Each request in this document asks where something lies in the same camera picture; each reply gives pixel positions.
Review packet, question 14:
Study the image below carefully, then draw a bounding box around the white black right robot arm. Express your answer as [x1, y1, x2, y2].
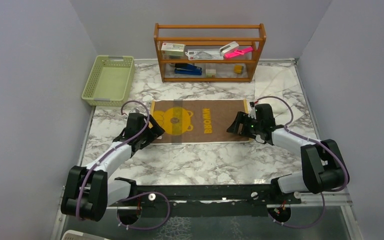
[226, 103, 350, 204]

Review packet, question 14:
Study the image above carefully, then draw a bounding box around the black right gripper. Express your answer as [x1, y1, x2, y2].
[227, 111, 263, 139]

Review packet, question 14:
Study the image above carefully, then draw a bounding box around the small white eraser box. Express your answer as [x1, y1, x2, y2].
[205, 63, 217, 78]

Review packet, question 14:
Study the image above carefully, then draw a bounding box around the wooden shelf rack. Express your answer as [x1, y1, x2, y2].
[153, 23, 267, 83]

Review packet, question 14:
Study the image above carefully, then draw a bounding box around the green plastic basket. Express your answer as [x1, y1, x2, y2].
[81, 55, 136, 107]

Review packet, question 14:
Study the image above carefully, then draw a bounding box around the white stapler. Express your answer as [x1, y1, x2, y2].
[219, 41, 240, 56]

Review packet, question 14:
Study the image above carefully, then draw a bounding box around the yellow brown bear towel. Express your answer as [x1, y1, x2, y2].
[150, 99, 250, 145]

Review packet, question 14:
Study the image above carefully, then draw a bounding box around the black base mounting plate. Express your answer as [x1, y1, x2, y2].
[110, 184, 302, 219]

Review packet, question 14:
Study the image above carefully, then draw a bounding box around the small yellow block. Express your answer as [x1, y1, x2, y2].
[233, 64, 245, 75]

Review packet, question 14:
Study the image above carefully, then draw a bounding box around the cream white towel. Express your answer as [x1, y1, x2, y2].
[254, 63, 306, 124]

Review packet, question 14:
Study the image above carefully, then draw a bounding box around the aluminium rail frame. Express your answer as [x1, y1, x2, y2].
[51, 192, 353, 240]

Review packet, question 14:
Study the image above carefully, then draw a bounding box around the blue black stapler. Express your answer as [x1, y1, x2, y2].
[174, 63, 202, 76]

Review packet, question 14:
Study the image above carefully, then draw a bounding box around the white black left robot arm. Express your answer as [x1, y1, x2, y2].
[60, 113, 165, 222]

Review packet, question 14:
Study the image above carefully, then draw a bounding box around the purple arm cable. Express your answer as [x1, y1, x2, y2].
[251, 96, 351, 230]
[75, 99, 172, 231]

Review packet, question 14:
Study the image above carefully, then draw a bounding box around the white green box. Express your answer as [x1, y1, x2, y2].
[160, 42, 186, 57]

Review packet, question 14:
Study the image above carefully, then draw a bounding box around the white tray corner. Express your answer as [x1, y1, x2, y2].
[61, 230, 109, 240]

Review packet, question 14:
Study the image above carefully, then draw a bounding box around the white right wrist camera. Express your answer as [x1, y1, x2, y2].
[248, 101, 257, 120]

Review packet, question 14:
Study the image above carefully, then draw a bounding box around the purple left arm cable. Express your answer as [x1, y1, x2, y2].
[75, 99, 172, 231]

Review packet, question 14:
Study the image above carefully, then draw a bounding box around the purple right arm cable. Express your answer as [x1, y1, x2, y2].
[251, 96, 351, 230]

